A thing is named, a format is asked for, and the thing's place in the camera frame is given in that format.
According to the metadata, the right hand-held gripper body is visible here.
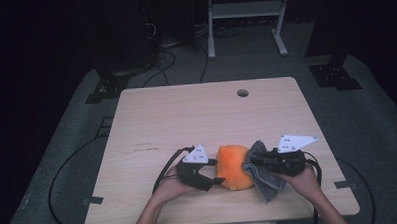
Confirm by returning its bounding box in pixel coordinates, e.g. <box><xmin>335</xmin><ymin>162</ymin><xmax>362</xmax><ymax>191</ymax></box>
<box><xmin>268</xmin><ymin>133</ymin><xmax>321</xmax><ymax>178</ymax></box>

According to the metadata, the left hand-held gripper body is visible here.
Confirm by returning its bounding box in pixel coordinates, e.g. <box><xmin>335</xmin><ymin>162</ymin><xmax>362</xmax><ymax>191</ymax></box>
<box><xmin>175</xmin><ymin>144</ymin><xmax>214</xmax><ymax>194</ymax></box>

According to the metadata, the orange plush toy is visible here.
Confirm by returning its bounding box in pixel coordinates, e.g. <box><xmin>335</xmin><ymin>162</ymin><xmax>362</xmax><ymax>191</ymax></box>
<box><xmin>215</xmin><ymin>143</ymin><xmax>255</xmax><ymax>192</ymax></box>

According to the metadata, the grey cloth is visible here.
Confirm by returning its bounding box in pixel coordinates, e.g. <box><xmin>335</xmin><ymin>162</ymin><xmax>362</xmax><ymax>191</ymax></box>
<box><xmin>241</xmin><ymin>139</ymin><xmax>290</xmax><ymax>206</ymax></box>

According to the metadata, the person's left hand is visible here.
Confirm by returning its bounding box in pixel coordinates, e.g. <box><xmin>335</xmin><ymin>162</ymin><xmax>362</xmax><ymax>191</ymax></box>
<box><xmin>150</xmin><ymin>165</ymin><xmax>200</xmax><ymax>206</ymax></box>

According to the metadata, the person's right hand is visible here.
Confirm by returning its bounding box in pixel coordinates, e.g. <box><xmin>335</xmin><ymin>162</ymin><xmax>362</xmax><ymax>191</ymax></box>
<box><xmin>275</xmin><ymin>163</ymin><xmax>324</xmax><ymax>204</ymax></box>

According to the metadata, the black stand base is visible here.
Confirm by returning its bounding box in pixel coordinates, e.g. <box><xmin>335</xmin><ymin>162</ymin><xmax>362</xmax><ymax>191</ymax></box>
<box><xmin>308</xmin><ymin>52</ymin><xmax>364</xmax><ymax>93</ymax></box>
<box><xmin>84</xmin><ymin>65</ymin><xmax>154</xmax><ymax>105</ymax></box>

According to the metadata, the white metal stand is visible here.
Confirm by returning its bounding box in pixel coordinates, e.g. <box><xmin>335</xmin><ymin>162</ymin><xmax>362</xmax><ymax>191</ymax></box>
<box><xmin>206</xmin><ymin>0</ymin><xmax>293</xmax><ymax>61</ymax></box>

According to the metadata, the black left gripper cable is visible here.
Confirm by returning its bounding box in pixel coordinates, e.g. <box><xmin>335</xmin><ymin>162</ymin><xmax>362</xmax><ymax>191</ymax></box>
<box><xmin>150</xmin><ymin>145</ymin><xmax>197</xmax><ymax>195</ymax></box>

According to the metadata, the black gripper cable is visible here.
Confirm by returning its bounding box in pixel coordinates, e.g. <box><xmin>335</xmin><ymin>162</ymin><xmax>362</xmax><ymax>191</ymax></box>
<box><xmin>150</xmin><ymin>145</ymin><xmax>197</xmax><ymax>195</ymax></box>
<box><xmin>302</xmin><ymin>150</ymin><xmax>325</xmax><ymax>224</ymax></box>

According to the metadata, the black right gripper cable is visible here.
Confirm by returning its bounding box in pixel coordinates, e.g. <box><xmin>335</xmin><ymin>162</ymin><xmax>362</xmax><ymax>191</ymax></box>
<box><xmin>302</xmin><ymin>150</ymin><xmax>325</xmax><ymax>224</ymax></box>

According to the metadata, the black wire frame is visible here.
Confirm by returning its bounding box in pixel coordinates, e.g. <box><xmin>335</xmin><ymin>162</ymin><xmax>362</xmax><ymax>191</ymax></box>
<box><xmin>94</xmin><ymin>116</ymin><xmax>115</xmax><ymax>139</ymax></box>

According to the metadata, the bundle of black cables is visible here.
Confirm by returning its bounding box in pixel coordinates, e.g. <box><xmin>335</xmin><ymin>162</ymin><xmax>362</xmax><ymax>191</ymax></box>
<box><xmin>138</xmin><ymin>20</ymin><xmax>211</xmax><ymax>89</ymax></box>

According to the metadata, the long black floor cable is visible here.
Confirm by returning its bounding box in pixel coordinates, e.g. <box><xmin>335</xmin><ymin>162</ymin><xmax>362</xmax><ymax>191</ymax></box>
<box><xmin>45</xmin><ymin>134</ymin><xmax>108</xmax><ymax>224</ymax></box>

